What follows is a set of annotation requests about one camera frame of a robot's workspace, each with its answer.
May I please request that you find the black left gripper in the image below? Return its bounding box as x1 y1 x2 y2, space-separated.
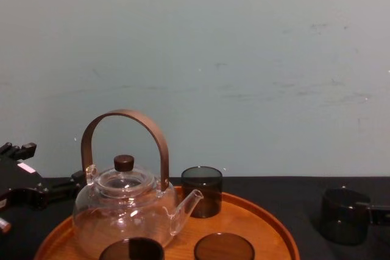
0 141 88 212

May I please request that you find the clear glass teapot brown handle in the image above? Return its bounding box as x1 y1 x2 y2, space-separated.
72 108 204 249

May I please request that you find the glass teapot lid brown knob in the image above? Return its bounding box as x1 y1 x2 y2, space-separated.
93 154 158 199

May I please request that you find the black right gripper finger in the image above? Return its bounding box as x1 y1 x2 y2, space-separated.
355 200 390 227

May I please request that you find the round wooden tray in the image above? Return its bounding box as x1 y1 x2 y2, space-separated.
33 184 301 260

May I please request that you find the black table cloth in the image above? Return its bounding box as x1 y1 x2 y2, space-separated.
0 175 390 260

